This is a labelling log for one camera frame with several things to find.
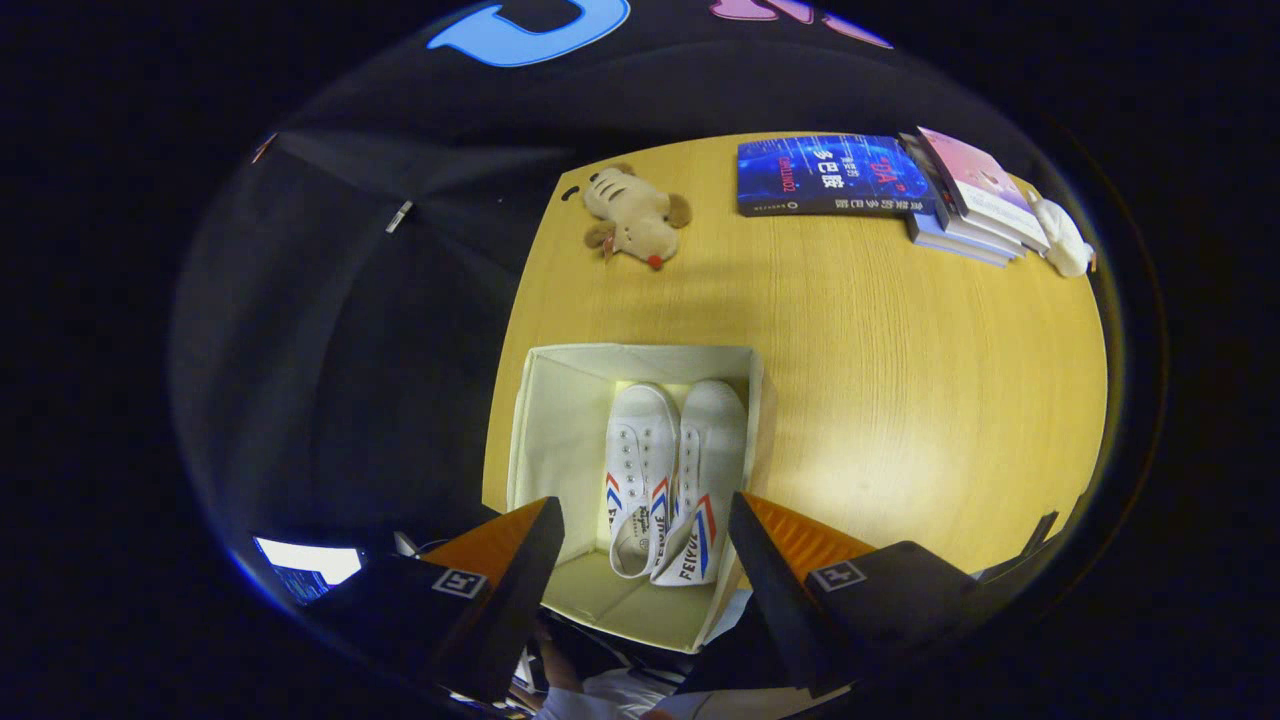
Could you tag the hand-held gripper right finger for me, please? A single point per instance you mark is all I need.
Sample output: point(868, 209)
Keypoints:
point(775, 600)

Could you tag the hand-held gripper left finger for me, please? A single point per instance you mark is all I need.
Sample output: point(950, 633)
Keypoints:
point(520, 600)

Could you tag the white striped canvas shoe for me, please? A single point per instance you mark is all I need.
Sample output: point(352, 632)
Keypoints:
point(640, 440)
point(712, 440)

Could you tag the cream fabric storage box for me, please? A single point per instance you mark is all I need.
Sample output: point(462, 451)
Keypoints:
point(560, 430)

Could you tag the lit computer screen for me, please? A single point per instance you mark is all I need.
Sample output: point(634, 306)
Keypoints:
point(315, 565)

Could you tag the beige plush toy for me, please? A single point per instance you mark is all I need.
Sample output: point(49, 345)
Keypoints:
point(635, 215)

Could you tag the silver binder clip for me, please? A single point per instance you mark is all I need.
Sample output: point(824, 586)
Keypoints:
point(399, 216)

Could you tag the grey paperback book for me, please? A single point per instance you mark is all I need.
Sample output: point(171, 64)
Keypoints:
point(960, 242)

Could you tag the blue cover book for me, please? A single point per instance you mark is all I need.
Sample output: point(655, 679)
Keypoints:
point(830, 175)

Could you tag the white crumpled cloth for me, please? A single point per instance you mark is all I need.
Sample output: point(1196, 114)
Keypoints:
point(1065, 240)

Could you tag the red clip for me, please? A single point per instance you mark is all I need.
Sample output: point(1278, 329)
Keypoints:
point(264, 148)

